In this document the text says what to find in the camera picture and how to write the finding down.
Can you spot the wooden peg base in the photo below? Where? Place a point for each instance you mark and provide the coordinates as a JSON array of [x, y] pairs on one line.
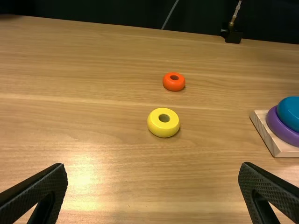
[[268, 140]]

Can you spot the black clamp stand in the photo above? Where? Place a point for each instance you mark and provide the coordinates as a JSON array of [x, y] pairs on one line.
[[233, 37]]

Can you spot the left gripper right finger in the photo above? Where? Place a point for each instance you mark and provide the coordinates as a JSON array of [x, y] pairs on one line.
[[271, 191]]

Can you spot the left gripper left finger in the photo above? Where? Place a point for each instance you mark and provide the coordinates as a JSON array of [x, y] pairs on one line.
[[30, 196]]

